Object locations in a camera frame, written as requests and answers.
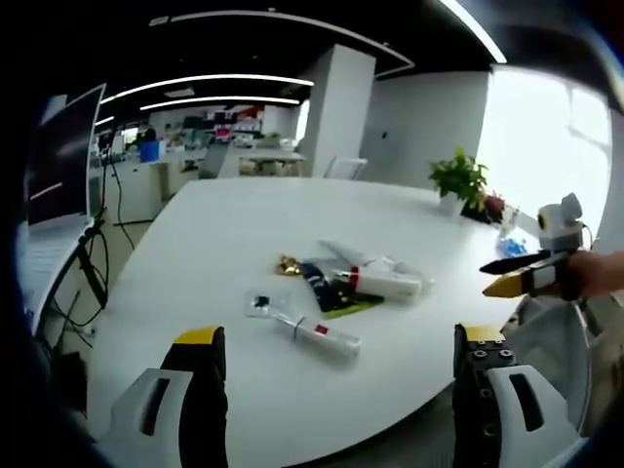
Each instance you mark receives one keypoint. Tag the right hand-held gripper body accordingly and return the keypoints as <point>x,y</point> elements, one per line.
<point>560,222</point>

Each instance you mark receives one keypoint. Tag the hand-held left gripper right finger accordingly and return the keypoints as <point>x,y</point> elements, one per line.
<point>507,404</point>

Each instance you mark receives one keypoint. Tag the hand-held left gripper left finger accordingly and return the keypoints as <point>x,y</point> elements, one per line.
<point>161,404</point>

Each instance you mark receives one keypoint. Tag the white skincare tube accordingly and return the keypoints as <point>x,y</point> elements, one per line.
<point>402,270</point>
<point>348,251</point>

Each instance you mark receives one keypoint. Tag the white skincare bottle red band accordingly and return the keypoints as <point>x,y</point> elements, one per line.
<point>385,285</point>

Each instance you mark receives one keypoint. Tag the clear plastic skincare packet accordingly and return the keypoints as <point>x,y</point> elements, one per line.
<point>265,304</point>

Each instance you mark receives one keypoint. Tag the green yellow skincare packet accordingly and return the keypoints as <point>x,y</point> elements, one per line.
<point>353,307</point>

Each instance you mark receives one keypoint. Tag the clear skincare tube red label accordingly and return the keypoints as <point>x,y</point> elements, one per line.
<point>322,334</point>

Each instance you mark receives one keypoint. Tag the gold foil skincare sachet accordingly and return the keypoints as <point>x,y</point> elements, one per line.
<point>288,264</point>

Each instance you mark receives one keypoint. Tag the dark blue skincare packet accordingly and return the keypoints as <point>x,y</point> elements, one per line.
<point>317,285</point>

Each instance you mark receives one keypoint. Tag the blue storage box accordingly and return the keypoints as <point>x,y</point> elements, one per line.
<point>149,151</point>

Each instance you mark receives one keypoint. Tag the person's right hand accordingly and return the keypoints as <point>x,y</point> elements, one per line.
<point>597,275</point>

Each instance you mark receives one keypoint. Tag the blue crumpled item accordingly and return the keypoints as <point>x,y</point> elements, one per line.
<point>512,246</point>

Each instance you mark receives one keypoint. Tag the red potted plant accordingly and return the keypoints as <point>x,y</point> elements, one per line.
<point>495,204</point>

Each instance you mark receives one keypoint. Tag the green potted plant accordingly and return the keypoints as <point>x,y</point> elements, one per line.
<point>460,178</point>

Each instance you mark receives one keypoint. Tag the white background chair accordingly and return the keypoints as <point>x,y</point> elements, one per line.
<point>347,168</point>

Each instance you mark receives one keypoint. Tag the black tripod stand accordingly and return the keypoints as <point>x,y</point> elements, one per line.
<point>114,180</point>

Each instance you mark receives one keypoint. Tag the dark monitor screen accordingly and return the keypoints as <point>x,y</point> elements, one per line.
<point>61,156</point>

